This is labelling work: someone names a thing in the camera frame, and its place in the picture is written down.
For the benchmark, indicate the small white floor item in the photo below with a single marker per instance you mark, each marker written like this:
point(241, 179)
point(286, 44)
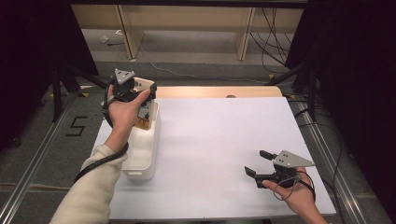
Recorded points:
point(104, 39)

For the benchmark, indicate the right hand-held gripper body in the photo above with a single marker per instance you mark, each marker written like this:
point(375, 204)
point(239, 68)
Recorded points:
point(288, 160)

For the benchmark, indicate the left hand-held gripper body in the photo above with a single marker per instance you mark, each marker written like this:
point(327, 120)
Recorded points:
point(123, 85)

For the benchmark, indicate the black metal stand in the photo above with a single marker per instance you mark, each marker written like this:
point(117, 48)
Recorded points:
point(311, 93)
point(57, 93)

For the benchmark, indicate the person's right hand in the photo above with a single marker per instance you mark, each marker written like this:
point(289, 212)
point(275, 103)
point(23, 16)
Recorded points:
point(299, 196)

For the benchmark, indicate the white table sheet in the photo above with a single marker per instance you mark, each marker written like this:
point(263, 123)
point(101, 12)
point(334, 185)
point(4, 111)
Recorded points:
point(211, 140)

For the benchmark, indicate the wooden table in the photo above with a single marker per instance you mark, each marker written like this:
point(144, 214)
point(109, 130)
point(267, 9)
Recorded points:
point(202, 91)

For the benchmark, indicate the black curtain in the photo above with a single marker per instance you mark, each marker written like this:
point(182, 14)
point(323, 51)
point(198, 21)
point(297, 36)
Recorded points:
point(25, 62)
point(358, 77)

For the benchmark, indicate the aluminium floor rail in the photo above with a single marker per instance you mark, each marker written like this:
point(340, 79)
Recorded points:
point(28, 174)
point(339, 183)

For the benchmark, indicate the person's left hand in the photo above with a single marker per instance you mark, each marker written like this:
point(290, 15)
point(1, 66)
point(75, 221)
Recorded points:
point(123, 115)

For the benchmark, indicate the white plastic bin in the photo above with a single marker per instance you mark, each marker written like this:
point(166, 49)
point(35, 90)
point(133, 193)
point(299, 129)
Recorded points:
point(140, 152)

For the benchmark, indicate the light wooden desk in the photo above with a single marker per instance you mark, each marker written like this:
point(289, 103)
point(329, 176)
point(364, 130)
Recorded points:
point(186, 18)

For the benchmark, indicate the cream phone case with painting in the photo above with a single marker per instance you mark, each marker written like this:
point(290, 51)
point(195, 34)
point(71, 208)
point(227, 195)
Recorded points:
point(144, 113)

